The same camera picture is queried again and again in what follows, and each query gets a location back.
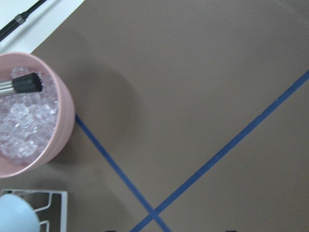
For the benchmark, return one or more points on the pink bowl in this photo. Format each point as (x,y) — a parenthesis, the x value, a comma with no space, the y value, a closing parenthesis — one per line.
(65,117)

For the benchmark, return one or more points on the dish rack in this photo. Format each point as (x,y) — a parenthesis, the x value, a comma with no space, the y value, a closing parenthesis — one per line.
(51,207)

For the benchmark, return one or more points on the black tripod pole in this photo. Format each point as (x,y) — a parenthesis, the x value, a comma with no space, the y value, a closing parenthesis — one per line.
(18,20)

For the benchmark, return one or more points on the light blue plate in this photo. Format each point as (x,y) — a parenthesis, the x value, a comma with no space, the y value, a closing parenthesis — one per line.
(17,215)

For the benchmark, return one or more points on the black handled metal tool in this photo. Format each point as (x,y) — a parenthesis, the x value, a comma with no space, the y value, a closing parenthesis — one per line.
(28,83)

